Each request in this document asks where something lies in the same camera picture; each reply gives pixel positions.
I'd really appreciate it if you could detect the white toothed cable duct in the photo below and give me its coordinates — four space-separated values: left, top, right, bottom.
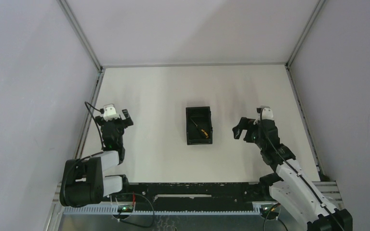
63 204 262 216

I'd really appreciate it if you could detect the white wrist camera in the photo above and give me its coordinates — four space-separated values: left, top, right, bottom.
256 106 274 120
103 104 120 121

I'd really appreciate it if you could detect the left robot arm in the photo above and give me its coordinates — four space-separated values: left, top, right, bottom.
59 104 133 207

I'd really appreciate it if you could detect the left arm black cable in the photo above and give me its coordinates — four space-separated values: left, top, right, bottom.
84 101 105 151

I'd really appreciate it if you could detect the green lit circuit board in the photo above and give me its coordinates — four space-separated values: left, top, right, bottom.
118 205 134 213

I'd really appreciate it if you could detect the yellow black screwdriver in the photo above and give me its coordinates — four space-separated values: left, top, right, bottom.
189 117 209 139

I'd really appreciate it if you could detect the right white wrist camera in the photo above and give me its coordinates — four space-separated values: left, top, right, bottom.
256 106 274 120

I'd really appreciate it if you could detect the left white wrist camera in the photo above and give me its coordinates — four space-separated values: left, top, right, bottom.
103 104 120 121

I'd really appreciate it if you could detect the black mounting rail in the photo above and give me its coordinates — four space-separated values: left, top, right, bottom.
117 182 271 212

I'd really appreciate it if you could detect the black plastic bin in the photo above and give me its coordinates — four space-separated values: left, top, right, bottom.
185 106 213 145

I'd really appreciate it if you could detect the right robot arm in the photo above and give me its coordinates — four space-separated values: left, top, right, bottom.
232 117 353 231

